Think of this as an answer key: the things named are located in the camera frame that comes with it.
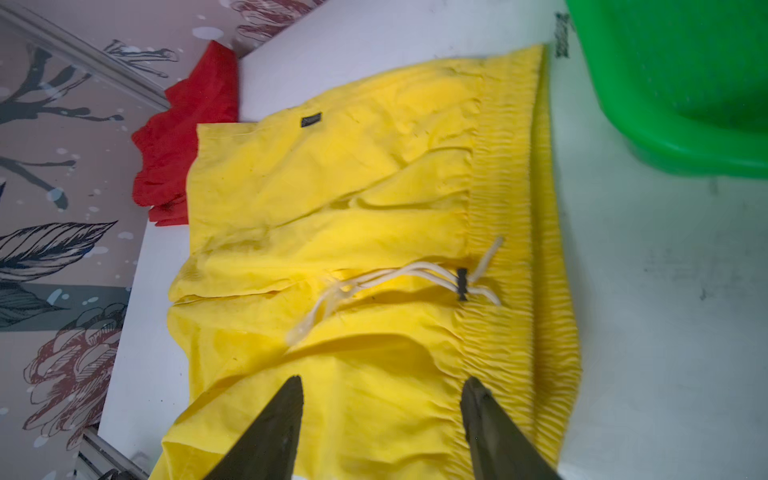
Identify red shorts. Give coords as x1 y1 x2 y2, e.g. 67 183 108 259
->
132 41 239 226

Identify green plastic basket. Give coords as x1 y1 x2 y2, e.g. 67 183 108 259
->
567 1 767 179

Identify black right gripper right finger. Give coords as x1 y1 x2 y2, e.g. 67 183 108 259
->
460 377 560 480

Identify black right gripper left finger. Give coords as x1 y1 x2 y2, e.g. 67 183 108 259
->
204 376 304 480

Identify yellow shorts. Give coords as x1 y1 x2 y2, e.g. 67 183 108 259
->
152 45 581 479

